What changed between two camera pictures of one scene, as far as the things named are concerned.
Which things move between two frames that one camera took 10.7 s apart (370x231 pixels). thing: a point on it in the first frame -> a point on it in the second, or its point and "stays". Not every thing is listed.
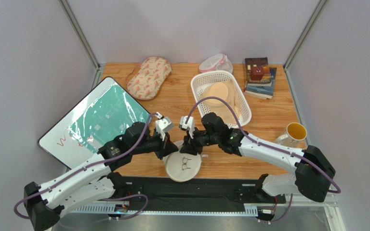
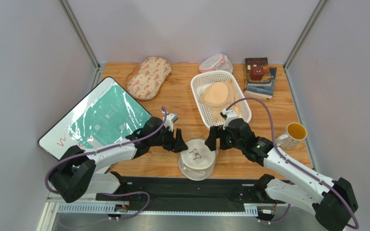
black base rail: (204, 190) stays
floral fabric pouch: (145, 83) stays
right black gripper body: (191, 143) -> (219, 137)
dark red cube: (257, 73) stays
